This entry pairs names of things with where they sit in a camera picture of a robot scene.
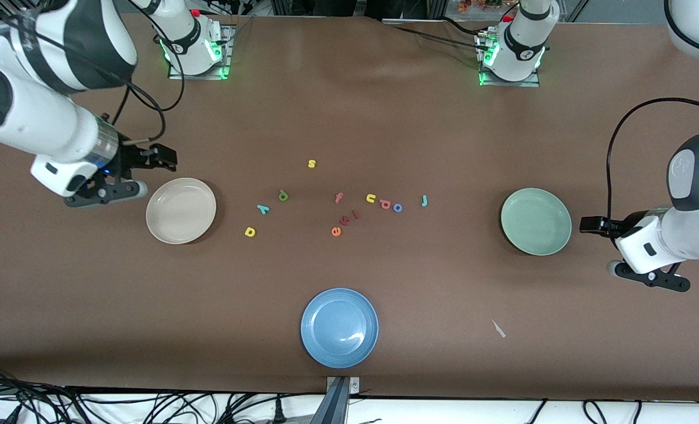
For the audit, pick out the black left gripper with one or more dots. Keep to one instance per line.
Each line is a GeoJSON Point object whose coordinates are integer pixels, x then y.
{"type": "Point", "coordinates": [625, 225]}

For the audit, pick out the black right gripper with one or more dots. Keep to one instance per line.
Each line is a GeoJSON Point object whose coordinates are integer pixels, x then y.
{"type": "Point", "coordinates": [132, 158]}

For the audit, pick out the orange letter p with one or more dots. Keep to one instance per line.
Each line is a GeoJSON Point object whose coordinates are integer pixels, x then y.
{"type": "Point", "coordinates": [385, 204]}

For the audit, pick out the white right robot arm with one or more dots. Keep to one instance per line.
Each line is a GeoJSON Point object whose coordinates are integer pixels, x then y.
{"type": "Point", "coordinates": [31, 118]}

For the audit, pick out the beige round plate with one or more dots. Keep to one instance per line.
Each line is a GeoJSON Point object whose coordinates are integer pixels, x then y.
{"type": "Point", "coordinates": [181, 211]}

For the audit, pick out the green round plate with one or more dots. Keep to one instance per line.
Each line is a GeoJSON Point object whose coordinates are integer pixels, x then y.
{"type": "Point", "coordinates": [536, 221]}

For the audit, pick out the white paper scrap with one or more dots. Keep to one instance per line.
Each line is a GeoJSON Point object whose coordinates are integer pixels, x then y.
{"type": "Point", "coordinates": [498, 328]}

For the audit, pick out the brown table cover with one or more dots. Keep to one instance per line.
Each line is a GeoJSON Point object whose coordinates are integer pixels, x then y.
{"type": "Point", "coordinates": [90, 294]}

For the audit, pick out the blue round plate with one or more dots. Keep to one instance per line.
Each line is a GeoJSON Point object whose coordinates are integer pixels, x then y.
{"type": "Point", "coordinates": [339, 327]}

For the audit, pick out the orange floral object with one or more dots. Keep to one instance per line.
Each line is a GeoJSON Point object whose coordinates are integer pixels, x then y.
{"type": "Point", "coordinates": [479, 5]}

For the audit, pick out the black power plug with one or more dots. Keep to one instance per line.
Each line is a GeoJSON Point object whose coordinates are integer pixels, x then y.
{"type": "Point", "coordinates": [278, 412]}

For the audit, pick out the dark stand pole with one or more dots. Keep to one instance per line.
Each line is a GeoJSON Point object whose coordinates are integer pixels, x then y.
{"type": "Point", "coordinates": [333, 406]}

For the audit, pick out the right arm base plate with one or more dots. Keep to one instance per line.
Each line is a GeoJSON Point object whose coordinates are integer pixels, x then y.
{"type": "Point", "coordinates": [172, 74]}

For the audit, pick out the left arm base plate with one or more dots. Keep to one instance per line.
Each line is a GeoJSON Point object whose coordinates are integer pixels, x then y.
{"type": "Point", "coordinates": [532, 83]}

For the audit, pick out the grey metal bracket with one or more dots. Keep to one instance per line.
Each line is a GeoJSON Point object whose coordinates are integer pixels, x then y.
{"type": "Point", "coordinates": [354, 385]}

